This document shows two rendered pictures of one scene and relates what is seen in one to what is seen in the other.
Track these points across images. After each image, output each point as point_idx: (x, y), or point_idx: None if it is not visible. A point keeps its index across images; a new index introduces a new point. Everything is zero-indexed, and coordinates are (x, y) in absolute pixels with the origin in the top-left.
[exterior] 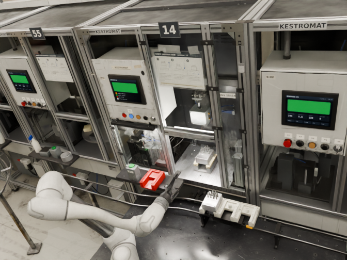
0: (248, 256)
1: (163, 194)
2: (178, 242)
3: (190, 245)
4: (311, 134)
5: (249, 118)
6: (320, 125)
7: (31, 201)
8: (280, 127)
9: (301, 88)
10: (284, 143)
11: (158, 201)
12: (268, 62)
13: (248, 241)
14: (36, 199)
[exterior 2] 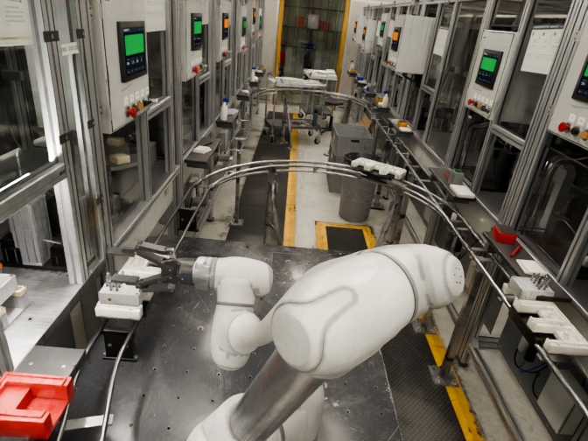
0: (194, 298)
1: (186, 259)
2: (179, 388)
3: (185, 367)
4: (136, 90)
5: (93, 91)
6: (142, 69)
7: (445, 251)
8: (121, 89)
9: (125, 17)
10: (133, 111)
11: (212, 259)
12: None
13: (166, 301)
14: (430, 248)
